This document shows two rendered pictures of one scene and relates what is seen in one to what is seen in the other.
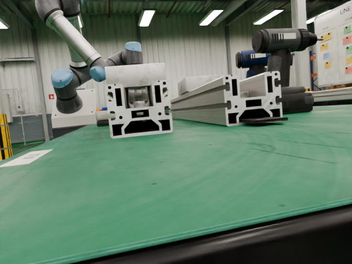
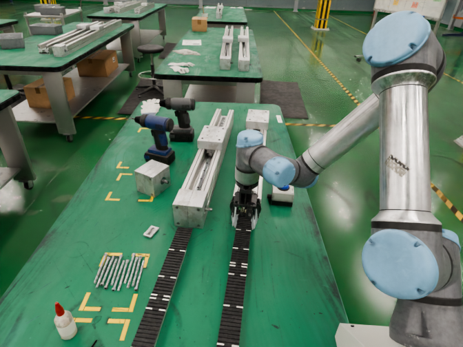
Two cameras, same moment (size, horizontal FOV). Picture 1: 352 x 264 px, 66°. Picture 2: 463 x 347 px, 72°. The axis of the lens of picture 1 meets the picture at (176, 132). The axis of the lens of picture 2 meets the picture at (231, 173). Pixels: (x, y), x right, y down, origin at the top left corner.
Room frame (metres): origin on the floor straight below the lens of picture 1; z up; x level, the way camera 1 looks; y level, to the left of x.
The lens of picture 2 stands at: (2.10, 0.30, 1.54)
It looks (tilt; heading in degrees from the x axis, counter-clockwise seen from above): 33 degrees down; 193
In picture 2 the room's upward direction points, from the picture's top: 2 degrees clockwise
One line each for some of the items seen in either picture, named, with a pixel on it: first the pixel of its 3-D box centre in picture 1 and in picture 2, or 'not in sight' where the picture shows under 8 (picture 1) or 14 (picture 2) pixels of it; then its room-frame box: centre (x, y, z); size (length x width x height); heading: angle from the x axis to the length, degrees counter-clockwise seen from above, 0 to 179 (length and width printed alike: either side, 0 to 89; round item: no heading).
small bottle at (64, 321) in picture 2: not in sight; (63, 318); (1.77, -0.17, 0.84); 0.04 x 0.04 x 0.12
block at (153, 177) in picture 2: not in sight; (155, 179); (1.16, -0.23, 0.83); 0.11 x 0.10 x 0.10; 76
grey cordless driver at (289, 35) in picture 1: (292, 70); (175, 118); (0.72, -0.32, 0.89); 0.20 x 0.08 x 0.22; 103
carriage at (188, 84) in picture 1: (199, 89); (213, 140); (0.85, -0.08, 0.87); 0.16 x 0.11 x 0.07; 7
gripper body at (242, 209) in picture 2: not in sight; (245, 196); (1.31, 0.16, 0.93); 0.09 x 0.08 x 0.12; 7
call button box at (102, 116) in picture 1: (109, 117); (280, 193); (1.09, 0.26, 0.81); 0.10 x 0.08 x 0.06; 97
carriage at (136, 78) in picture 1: (137, 87); (257, 121); (0.58, 0.07, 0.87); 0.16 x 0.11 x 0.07; 7
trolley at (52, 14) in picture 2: not in sight; (61, 36); (-2.66, -3.76, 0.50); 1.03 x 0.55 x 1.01; 19
